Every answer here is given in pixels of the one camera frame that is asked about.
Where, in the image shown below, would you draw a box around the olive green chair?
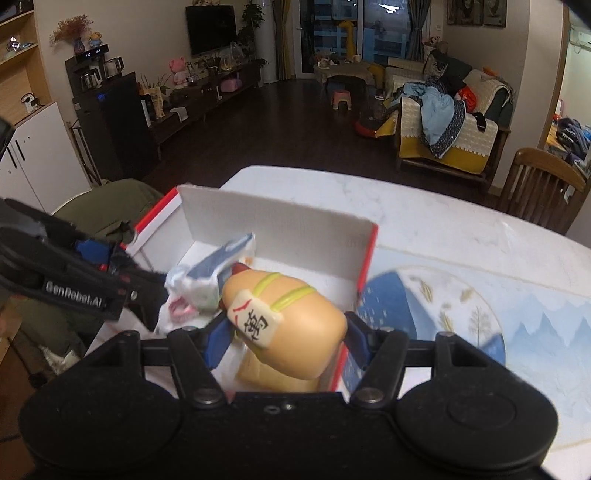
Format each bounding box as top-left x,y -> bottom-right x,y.
52,178 -> 165,237

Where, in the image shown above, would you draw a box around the low coffee table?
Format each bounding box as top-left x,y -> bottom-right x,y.
313,58 -> 376,87

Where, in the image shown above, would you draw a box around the sofa with yellow cover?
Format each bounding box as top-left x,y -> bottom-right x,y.
385,50 -> 514,188

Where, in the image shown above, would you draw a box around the yellow squishy toy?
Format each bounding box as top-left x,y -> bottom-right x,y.
220,271 -> 348,380

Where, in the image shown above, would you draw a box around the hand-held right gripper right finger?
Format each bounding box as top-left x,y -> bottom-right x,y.
344,311 -> 483,409

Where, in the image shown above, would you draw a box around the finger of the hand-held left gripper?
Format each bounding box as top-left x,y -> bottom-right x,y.
115,267 -> 168,332
75,237 -> 140,274

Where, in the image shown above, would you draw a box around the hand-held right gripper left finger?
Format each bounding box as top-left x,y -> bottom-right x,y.
95,316 -> 234,411

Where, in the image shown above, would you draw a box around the pink plush toy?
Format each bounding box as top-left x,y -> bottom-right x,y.
169,57 -> 188,89

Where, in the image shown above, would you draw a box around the bed with clutter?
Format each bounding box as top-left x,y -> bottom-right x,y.
547,114 -> 591,163

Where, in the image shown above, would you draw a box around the green potted plant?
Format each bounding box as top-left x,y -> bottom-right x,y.
237,0 -> 267,43

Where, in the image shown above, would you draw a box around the wooden wall shelf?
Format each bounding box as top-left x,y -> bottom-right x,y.
0,0 -> 62,128

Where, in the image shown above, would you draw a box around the white cabinet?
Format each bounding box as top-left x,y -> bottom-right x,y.
0,101 -> 94,214

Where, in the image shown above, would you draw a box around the yellow giraffe toy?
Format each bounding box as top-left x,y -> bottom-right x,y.
339,19 -> 359,62

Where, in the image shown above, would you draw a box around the flat screen television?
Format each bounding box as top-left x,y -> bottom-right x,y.
185,5 -> 238,57

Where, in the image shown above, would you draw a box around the yellow curtain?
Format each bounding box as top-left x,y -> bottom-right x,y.
272,0 -> 293,82

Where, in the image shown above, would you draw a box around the vase with dried flowers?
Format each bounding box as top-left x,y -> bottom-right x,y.
49,14 -> 94,55

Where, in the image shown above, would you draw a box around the blue white plastic bag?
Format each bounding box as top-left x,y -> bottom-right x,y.
163,232 -> 256,325

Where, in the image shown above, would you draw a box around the wooden chair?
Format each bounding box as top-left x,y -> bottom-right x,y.
496,147 -> 588,234

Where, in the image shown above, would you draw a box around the dark television cabinet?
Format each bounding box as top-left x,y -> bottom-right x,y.
147,61 -> 265,149

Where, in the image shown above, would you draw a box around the packed bread slice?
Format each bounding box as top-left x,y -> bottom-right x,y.
235,343 -> 325,394

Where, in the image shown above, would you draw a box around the black water dispenser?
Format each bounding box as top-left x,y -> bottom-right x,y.
64,43 -> 158,184

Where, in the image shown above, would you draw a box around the dark framed wall pictures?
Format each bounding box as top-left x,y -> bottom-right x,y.
446,0 -> 508,28

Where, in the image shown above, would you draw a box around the pile of clothes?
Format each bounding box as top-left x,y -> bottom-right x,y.
396,78 -> 468,158

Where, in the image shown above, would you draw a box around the grey blue curtain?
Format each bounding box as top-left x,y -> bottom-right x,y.
408,0 -> 428,62

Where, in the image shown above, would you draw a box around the red cardboard box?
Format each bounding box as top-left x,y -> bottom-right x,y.
124,184 -> 380,394

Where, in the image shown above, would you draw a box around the printed blue table mat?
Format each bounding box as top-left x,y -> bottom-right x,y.
341,265 -> 591,445

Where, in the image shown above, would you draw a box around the white tower air conditioner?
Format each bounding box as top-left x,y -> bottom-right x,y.
256,0 -> 278,85

